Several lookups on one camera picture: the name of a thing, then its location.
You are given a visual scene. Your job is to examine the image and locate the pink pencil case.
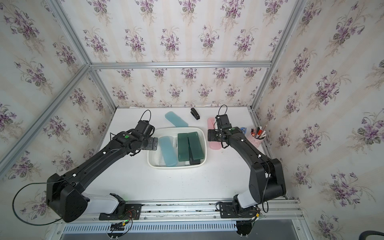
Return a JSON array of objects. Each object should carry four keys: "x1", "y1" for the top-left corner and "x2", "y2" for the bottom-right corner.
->
[{"x1": 207, "y1": 118, "x2": 222, "y2": 151}]

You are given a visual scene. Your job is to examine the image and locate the teal pencil case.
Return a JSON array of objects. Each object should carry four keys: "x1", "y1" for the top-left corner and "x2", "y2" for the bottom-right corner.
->
[
  {"x1": 159, "y1": 136, "x2": 178, "y2": 167},
  {"x1": 165, "y1": 111, "x2": 189, "y2": 128}
]

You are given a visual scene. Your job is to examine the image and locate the white plastic storage box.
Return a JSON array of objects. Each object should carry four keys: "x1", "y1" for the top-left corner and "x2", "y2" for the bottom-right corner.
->
[{"x1": 148, "y1": 127, "x2": 207, "y2": 170}]

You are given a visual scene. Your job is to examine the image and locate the dark green pencil case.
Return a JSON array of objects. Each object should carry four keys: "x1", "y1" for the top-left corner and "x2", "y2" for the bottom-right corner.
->
[
  {"x1": 178, "y1": 133, "x2": 190, "y2": 162},
  {"x1": 187, "y1": 132, "x2": 205, "y2": 161}
]

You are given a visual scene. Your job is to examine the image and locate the black pencil case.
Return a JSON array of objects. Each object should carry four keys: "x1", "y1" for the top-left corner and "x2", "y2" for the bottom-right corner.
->
[{"x1": 189, "y1": 159, "x2": 201, "y2": 166}]

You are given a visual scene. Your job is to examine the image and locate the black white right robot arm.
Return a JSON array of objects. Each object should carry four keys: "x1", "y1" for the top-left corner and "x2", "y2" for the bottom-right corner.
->
[{"x1": 208, "y1": 127, "x2": 287, "y2": 216}]

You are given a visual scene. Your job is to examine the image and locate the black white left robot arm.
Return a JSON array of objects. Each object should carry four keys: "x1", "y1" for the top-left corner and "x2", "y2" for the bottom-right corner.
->
[{"x1": 46, "y1": 128, "x2": 155, "y2": 223}]

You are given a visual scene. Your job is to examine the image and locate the pink pen cup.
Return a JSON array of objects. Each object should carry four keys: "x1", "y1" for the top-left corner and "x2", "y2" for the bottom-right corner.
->
[{"x1": 247, "y1": 134, "x2": 263, "y2": 148}]

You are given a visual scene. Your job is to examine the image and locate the pens in cup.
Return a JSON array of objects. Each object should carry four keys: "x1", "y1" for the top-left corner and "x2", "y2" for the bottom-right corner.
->
[{"x1": 251, "y1": 126, "x2": 267, "y2": 140}]

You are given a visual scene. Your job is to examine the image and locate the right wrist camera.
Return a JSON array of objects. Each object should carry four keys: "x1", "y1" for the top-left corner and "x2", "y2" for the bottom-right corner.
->
[{"x1": 216, "y1": 114, "x2": 232, "y2": 130}]

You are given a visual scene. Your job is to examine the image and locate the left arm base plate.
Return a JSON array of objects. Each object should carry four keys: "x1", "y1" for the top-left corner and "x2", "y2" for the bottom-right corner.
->
[{"x1": 99, "y1": 204, "x2": 143, "y2": 221}]

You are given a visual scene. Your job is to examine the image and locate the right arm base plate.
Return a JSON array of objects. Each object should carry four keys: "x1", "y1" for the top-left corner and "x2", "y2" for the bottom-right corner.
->
[{"x1": 215, "y1": 201, "x2": 260, "y2": 219}]

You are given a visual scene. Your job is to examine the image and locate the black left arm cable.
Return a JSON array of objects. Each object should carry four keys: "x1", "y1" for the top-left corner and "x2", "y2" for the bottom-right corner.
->
[{"x1": 11, "y1": 181, "x2": 64, "y2": 227}]

